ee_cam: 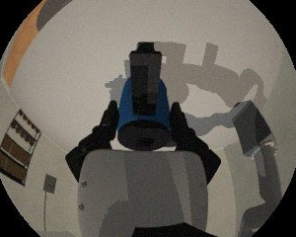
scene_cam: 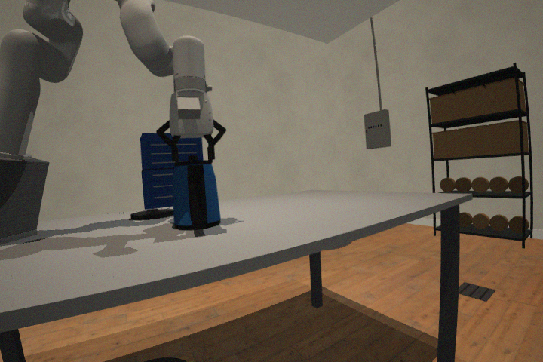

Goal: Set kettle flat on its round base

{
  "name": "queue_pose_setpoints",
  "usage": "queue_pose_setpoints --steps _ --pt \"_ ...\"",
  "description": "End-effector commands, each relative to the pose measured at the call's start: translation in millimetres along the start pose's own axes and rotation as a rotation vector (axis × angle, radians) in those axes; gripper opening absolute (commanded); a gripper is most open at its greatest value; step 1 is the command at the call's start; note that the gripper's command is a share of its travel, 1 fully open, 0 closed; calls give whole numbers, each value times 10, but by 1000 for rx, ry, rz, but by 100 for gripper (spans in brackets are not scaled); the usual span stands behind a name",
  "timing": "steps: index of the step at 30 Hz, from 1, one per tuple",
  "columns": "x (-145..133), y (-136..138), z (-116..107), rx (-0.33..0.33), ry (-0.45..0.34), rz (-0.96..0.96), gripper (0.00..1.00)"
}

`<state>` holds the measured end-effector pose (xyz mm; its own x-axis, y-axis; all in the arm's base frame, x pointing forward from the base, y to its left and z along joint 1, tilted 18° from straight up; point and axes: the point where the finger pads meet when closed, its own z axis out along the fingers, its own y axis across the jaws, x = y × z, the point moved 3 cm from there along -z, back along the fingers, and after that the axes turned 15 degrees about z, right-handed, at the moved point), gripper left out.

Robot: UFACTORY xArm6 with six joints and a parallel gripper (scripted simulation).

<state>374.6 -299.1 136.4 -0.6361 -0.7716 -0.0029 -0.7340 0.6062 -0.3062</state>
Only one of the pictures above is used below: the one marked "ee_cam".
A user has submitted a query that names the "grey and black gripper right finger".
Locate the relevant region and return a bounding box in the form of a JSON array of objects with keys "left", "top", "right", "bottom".
[{"left": 169, "top": 102, "right": 221, "bottom": 185}]

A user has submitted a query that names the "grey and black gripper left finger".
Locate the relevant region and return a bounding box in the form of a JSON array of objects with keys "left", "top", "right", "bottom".
[{"left": 65, "top": 100, "right": 119, "bottom": 183}]

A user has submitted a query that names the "black round disk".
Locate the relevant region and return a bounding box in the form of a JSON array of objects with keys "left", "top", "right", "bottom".
[{"left": 164, "top": 131, "right": 177, "bottom": 147}]

